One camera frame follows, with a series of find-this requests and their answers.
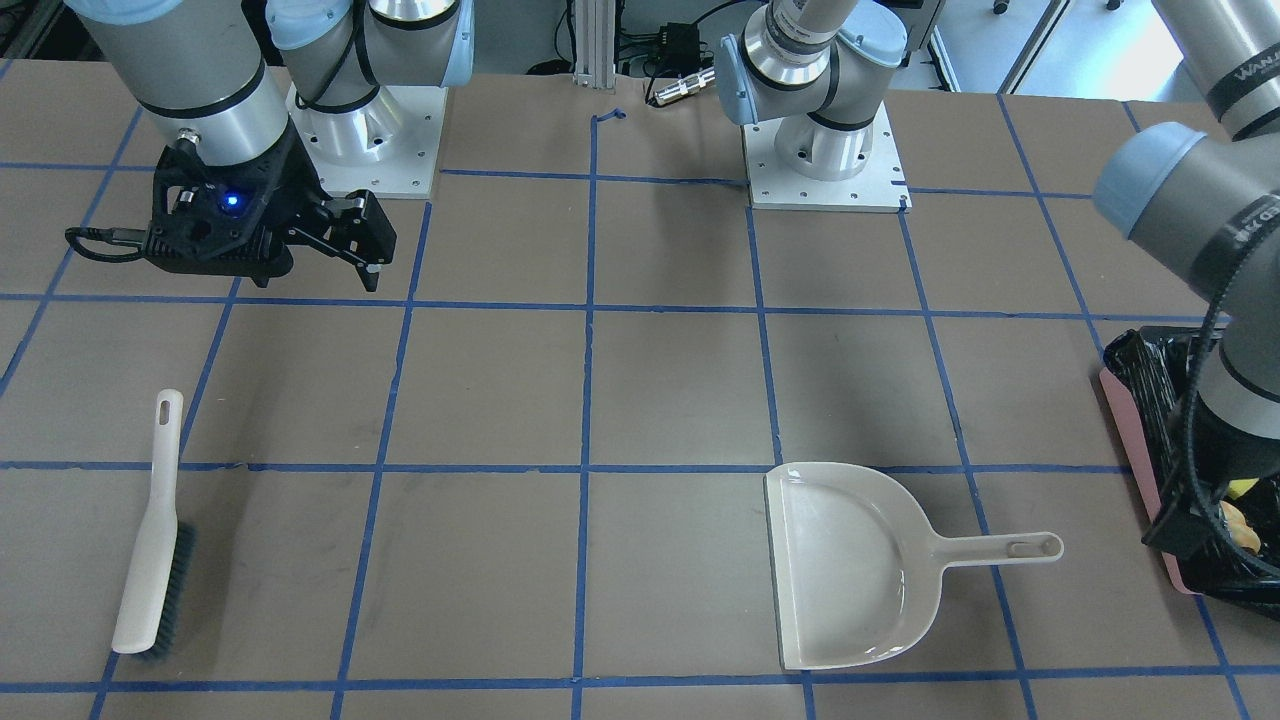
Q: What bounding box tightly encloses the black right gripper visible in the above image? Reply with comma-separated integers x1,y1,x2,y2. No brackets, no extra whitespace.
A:
146,120,397,293

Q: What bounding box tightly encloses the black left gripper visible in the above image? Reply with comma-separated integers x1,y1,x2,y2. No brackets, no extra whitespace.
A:
1143,392,1279,560

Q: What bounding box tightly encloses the beige plastic dustpan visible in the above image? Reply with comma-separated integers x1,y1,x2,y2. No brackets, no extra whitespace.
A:
763,462,1065,671

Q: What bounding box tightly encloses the beige hand brush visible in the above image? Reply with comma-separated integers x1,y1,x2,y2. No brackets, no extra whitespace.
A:
111,389,196,661

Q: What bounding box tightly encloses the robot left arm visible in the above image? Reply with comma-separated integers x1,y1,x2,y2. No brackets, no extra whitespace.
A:
713,1,1279,573

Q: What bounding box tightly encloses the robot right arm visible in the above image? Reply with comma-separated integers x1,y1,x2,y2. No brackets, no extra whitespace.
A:
65,1,475,292

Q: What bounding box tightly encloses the pink bin with black bag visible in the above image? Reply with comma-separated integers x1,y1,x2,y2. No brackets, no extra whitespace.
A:
1100,325,1279,620

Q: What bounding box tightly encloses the green yellow sponge piece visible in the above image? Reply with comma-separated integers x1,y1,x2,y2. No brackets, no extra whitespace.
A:
1225,478,1260,501

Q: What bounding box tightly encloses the pale curved melon rind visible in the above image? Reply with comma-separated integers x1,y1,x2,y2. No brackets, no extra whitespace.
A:
1219,500,1262,557

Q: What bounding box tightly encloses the silver cylindrical connector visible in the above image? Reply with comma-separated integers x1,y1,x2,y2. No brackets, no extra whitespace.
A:
646,67,716,108

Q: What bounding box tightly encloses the black power adapter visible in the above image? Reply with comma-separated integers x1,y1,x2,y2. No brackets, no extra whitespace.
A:
657,22,701,65

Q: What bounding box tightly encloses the black corrugated cable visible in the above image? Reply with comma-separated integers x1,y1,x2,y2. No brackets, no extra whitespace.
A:
1180,250,1280,582

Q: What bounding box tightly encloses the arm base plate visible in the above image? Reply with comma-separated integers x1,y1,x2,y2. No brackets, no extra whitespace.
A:
285,86,449,200
742,104,913,213

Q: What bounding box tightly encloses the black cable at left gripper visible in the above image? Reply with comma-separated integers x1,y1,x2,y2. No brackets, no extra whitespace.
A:
64,225,151,265

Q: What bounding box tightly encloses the aluminium frame post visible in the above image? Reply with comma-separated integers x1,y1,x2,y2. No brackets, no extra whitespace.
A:
570,0,620,94

